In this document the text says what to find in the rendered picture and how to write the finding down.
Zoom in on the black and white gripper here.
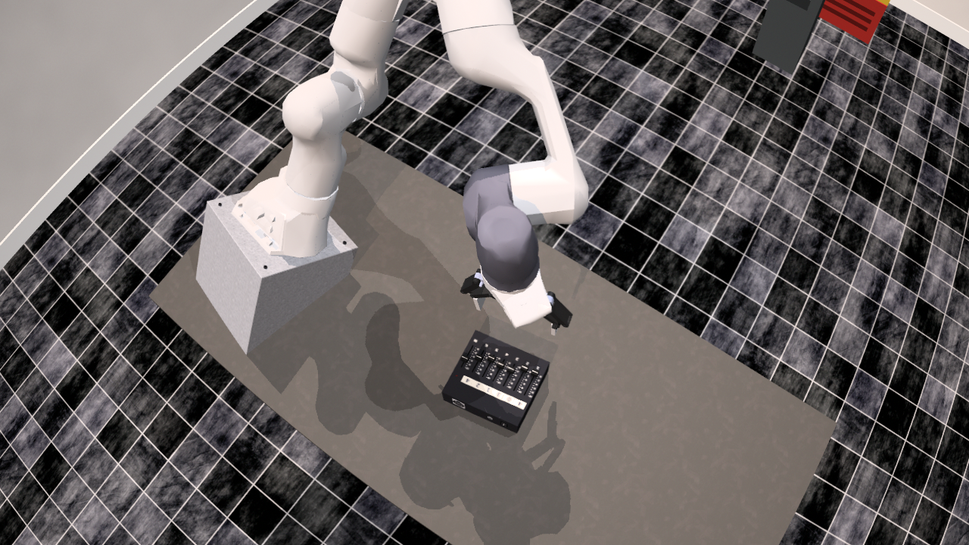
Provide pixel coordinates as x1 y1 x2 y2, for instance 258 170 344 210
460 269 572 336

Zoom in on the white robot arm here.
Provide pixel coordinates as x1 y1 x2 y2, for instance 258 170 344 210
231 0 588 329

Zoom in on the black lighting desk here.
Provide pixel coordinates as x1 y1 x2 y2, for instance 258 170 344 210
442 330 550 433

